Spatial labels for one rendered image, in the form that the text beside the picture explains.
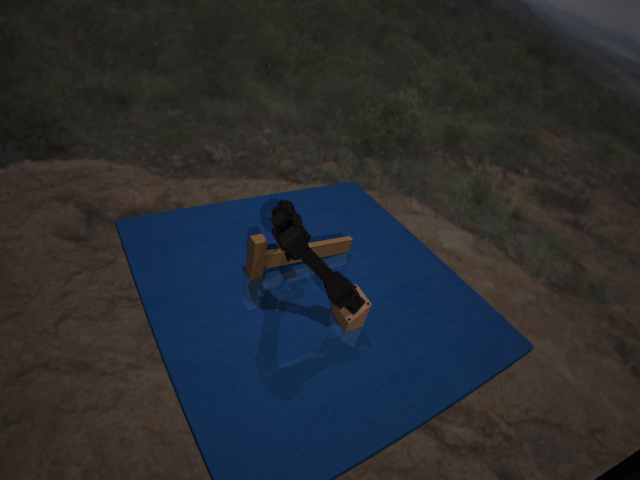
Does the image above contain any brown wooden post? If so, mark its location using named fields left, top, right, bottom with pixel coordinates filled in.
left=247, top=233, right=268, bottom=280

